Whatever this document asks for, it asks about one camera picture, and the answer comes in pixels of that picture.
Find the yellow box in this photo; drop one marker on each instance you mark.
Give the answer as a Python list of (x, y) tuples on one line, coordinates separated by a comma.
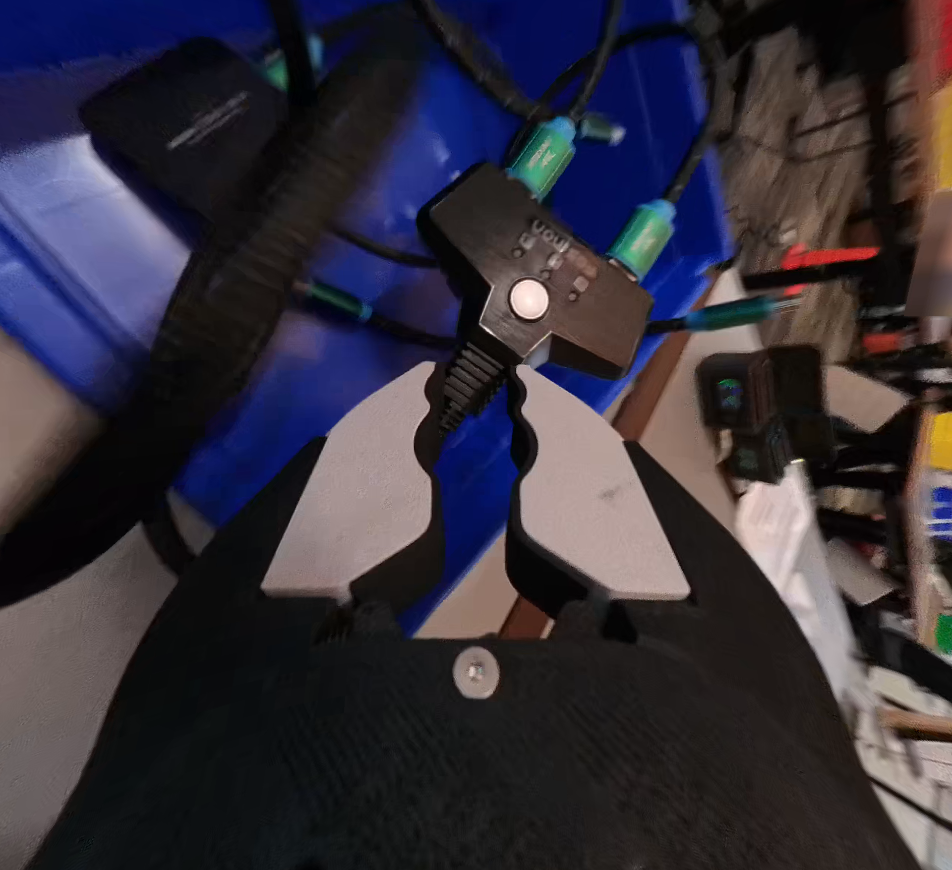
[(941, 439)]

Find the small black box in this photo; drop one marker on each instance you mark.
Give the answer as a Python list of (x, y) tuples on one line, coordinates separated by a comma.
[(186, 119)]

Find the white plastic bag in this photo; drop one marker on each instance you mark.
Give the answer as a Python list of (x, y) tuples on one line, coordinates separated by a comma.
[(788, 558)]

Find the black HDMI switch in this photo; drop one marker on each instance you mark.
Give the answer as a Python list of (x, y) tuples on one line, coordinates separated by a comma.
[(506, 245)]

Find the black camera device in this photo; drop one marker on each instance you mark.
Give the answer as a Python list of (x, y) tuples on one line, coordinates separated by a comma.
[(773, 401)]

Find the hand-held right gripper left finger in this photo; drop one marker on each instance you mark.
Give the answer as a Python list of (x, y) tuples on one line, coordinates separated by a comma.
[(349, 498)]

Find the white desk with wooden edge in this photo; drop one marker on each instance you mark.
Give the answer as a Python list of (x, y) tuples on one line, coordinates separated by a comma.
[(67, 662)]

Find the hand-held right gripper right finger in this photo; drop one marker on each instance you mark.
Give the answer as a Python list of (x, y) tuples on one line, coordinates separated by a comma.
[(595, 513)]

